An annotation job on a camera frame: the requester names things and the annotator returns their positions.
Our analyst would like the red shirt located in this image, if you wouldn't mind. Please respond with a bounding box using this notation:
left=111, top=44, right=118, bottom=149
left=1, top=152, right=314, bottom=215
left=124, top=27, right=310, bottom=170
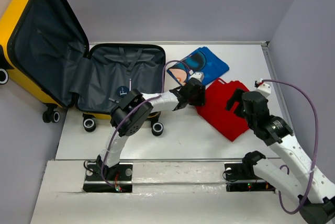
left=196, top=78, right=249, bottom=142

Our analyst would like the blue printed shirt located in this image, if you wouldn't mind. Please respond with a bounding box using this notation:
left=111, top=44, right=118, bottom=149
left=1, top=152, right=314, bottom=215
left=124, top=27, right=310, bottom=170
left=167, top=47, right=230, bottom=85

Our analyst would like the round dark blue compact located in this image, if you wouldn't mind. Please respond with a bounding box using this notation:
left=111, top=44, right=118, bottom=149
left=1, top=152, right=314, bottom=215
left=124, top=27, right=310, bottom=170
left=116, top=86, right=129, bottom=98

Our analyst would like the yellow hard-shell suitcase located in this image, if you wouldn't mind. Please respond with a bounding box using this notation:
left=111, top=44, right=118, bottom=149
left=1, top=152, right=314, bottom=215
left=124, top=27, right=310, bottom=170
left=1, top=0, right=166, bottom=132

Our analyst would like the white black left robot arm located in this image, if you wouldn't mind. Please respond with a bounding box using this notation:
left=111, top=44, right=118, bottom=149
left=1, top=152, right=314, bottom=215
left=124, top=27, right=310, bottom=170
left=96, top=77, right=206, bottom=180

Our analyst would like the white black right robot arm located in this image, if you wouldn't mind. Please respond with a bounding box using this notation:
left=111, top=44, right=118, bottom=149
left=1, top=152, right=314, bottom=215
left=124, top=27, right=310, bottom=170
left=226, top=88, right=334, bottom=223

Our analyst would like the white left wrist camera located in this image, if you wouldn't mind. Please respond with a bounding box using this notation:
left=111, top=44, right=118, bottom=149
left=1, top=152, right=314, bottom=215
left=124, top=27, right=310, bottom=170
left=189, top=72, right=205, bottom=82

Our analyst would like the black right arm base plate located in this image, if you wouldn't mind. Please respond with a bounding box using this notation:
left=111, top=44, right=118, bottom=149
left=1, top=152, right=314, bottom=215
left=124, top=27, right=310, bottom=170
left=222, top=163, right=275, bottom=192

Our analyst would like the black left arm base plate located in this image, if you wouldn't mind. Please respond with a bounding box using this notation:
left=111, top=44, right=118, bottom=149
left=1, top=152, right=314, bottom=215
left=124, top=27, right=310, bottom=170
left=82, top=161, right=133, bottom=193

